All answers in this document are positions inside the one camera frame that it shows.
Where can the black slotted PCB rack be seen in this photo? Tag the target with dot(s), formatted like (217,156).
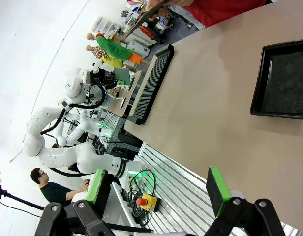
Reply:
(151,83)

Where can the thin dark tray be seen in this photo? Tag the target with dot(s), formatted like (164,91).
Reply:
(144,20)

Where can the person's left hand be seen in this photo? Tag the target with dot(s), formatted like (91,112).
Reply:
(173,2)

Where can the seated person in black shirt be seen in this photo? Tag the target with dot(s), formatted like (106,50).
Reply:
(55,190)

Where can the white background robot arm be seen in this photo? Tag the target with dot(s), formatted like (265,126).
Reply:
(77,127)

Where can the black camera tripod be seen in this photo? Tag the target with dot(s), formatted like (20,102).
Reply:
(16,197)

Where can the mannequin in green garment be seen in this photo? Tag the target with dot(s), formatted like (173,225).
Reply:
(114,49)

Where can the person in red jacket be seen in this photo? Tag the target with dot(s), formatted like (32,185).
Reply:
(222,11)

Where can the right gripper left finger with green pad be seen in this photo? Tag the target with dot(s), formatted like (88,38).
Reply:
(98,186)

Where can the person's right hand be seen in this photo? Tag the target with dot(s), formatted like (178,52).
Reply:
(159,12)

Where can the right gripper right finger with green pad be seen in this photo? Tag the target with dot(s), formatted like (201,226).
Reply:
(216,191)

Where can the black plastic tray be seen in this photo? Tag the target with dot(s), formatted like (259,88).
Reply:
(281,81)

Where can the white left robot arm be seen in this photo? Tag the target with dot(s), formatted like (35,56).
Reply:
(58,155)

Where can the mannequin in plaid and yellow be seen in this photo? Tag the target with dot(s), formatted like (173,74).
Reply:
(104,56)

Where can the yellow emergency stop button box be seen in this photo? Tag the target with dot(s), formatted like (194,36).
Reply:
(149,202)

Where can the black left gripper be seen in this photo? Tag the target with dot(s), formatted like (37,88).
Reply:
(97,78)

